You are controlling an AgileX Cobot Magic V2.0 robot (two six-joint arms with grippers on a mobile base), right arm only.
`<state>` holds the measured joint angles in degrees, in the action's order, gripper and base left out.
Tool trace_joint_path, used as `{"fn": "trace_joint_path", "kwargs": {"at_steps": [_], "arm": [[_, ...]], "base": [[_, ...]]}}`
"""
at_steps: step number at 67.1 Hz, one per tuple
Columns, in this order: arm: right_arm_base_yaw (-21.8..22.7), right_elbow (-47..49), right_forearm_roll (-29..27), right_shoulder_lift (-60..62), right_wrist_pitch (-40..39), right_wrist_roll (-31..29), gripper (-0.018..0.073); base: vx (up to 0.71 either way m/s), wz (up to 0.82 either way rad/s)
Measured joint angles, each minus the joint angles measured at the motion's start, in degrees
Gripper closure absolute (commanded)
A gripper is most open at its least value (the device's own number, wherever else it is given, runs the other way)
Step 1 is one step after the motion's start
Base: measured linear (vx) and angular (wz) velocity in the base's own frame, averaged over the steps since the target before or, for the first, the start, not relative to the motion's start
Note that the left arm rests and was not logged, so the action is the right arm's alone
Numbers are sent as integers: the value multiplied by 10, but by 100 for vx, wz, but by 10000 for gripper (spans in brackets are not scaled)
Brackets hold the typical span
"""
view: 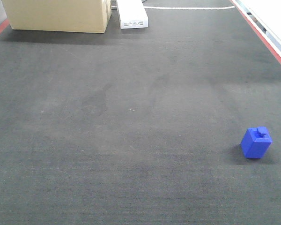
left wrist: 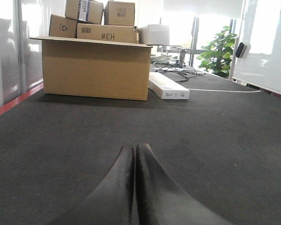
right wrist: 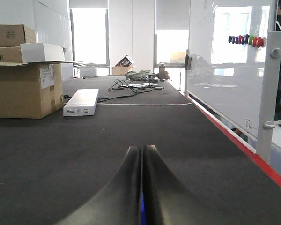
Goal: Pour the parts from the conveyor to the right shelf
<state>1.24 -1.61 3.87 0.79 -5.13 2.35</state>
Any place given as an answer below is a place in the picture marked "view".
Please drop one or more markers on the long white cardboard box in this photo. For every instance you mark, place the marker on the long white cardboard box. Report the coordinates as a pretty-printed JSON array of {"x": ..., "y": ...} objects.
[{"x": 132, "y": 14}]

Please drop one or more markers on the large cardboard box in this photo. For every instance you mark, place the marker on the large cardboard box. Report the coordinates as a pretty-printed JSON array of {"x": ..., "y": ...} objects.
[{"x": 85, "y": 16}]

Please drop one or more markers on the white conveyor side rail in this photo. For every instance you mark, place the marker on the white conveyor side rail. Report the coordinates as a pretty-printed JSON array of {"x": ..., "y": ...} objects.
[{"x": 264, "y": 16}]

